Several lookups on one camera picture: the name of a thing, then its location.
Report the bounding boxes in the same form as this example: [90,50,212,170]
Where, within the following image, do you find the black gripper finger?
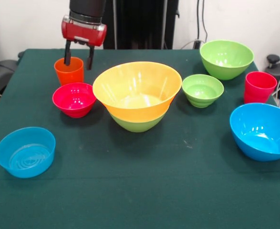
[85,45,96,71]
[63,40,73,66]

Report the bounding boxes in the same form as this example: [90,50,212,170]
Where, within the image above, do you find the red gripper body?
[61,14,107,47]

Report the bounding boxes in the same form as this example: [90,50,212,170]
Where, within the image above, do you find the orange plastic cup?
[54,56,84,86]

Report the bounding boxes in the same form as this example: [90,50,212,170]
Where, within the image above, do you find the large orange plastic bowl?
[92,61,183,124]

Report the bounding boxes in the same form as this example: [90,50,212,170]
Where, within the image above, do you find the small pink plastic bowl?
[52,82,97,118]

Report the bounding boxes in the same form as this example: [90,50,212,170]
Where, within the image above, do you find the large green plastic bowl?
[199,40,255,81]
[110,111,166,133]

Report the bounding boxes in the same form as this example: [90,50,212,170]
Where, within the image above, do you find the small blue plastic bowl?
[0,126,56,179]

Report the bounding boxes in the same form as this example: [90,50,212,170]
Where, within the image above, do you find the black chair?
[0,31,19,96]

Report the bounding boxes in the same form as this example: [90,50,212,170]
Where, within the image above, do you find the small green plastic bowl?
[182,73,225,108]

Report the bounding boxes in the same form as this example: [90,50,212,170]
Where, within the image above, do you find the dark green table cloth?
[0,48,280,229]

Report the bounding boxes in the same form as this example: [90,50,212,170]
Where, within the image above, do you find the red plastic cup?
[243,71,278,104]

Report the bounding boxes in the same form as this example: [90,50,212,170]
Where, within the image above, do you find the large blue plastic bowl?
[229,103,280,162]

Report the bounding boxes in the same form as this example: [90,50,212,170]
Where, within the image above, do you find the black round knob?
[266,54,280,69]

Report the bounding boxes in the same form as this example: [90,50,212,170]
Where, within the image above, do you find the grey cable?
[180,40,197,50]

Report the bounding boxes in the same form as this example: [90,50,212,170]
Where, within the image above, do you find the black cable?
[201,0,208,42]
[196,0,201,41]

